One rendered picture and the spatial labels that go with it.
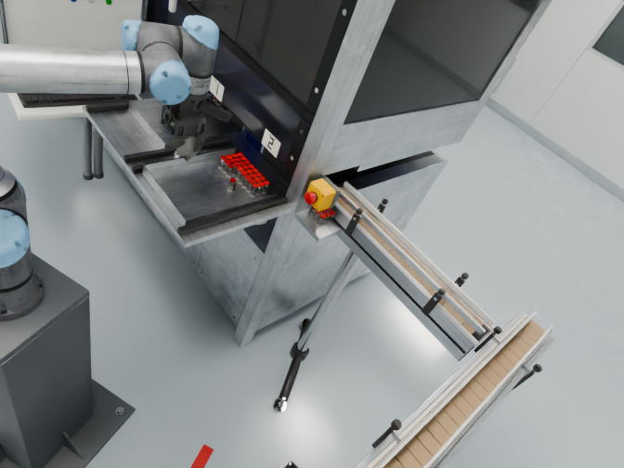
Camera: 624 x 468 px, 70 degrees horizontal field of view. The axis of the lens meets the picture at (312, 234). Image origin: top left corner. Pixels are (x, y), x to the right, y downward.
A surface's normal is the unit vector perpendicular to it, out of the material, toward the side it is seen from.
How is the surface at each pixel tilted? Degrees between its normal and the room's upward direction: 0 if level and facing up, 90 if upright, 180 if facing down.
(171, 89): 90
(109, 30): 90
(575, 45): 90
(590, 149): 90
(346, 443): 0
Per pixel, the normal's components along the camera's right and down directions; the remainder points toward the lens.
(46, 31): 0.57, 0.69
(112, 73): 0.50, 0.36
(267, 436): 0.31, -0.69
